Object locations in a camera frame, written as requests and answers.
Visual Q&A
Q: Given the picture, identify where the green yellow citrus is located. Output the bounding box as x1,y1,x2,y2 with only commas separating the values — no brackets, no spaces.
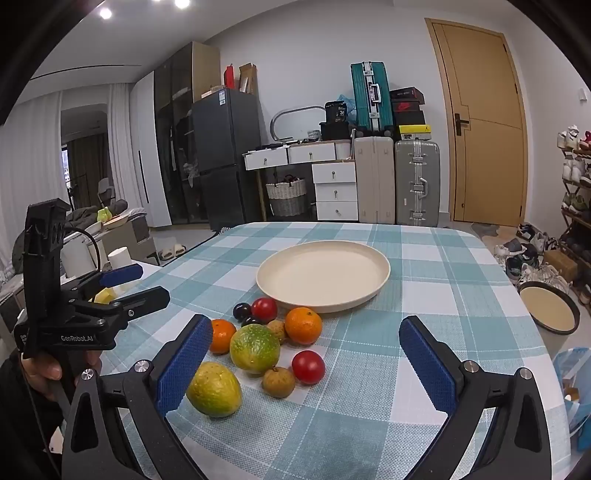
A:
229,324,281,374

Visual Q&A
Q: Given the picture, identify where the red tomato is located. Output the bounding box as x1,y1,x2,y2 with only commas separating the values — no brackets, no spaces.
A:
291,350,326,385
250,298,279,324

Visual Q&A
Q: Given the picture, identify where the silver suitcase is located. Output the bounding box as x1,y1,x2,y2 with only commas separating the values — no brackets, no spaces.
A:
394,140,441,228

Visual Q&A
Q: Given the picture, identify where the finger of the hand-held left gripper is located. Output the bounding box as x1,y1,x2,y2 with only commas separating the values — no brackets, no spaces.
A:
95,286,171,325
62,263,144,297

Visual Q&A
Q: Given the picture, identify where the large orange mandarin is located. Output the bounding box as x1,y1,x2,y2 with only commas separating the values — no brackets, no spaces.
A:
284,307,323,346

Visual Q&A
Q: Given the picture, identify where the wicker basket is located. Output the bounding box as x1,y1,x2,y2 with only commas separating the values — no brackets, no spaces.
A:
265,178,308,217

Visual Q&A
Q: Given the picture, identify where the white desk with drawers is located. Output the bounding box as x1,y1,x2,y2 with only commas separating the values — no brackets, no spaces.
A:
244,141,358,221

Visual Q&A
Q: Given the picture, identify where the beige suitcase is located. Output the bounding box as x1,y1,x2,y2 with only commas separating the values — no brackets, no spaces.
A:
353,136,396,225

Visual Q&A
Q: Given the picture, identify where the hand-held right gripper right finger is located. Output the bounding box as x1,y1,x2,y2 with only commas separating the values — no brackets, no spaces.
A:
398,316,555,480

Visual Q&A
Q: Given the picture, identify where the black cable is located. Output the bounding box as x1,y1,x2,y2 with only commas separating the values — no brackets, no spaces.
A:
64,226,102,271

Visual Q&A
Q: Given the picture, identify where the wooden door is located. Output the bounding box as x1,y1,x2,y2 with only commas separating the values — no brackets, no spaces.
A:
425,18,529,228

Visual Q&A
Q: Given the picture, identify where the checked teal tablecloth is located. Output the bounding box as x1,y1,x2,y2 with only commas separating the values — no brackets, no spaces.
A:
60,222,573,480

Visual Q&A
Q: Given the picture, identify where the brown cardboard shoe box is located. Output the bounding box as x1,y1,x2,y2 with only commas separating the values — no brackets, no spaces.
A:
544,249,579,281

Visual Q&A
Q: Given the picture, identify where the black printed box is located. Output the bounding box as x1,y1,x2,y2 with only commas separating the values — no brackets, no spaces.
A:
324,100,349,123

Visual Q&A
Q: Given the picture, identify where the dark grey fridge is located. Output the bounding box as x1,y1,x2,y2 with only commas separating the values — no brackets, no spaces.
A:
191,89,266,232

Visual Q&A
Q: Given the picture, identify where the pile of shoes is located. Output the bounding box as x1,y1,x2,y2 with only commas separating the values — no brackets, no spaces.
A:
494,224,573,296

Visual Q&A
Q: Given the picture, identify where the yellow black shoe box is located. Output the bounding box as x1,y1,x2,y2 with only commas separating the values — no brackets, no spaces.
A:
398,124,432,141

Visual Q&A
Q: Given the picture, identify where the dark glass cabinet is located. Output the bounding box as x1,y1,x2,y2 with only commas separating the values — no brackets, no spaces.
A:
154,41,221,227

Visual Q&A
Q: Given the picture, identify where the round black rimmed stool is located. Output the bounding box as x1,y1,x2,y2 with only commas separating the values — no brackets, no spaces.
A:
517,281,581,335

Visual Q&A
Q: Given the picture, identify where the black storage bin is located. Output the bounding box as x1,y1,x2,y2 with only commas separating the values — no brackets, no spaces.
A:
320,121,355,141

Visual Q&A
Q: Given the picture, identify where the teal suitcase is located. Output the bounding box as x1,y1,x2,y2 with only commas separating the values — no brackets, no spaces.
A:
350,61,394,137

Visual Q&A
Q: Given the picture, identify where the cream round plate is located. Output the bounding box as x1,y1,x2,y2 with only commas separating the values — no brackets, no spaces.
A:
256,240,392,313

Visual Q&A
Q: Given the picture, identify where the shoe rack with shoes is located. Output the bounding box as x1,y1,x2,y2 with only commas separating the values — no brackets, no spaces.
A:
556,124,591,305

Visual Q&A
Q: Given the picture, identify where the white cylinder container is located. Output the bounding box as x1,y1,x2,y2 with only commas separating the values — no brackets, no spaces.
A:
108,248,134,273

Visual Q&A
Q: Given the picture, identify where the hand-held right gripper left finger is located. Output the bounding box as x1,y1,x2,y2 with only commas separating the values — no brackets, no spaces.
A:
62,314,215,480

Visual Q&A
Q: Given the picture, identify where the person's left hand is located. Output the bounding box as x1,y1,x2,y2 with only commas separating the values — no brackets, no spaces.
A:
21,350,103,397

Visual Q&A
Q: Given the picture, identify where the oval mirror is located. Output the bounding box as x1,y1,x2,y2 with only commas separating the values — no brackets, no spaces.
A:
270,106,326,141

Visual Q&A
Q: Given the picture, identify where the small orange mandarin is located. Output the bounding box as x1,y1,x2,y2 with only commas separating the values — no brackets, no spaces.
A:
210,318,238,355

